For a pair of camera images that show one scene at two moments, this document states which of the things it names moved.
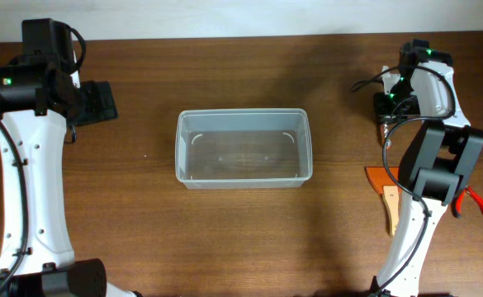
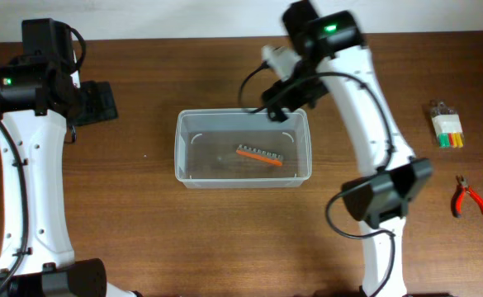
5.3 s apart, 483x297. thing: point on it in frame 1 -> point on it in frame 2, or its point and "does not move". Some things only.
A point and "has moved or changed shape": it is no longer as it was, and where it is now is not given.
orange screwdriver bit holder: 384,132 has moved or changed shape
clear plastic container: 243,148 does not move
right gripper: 385,116 -> 295,98
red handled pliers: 456,209 does not move
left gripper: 101,101 does not move
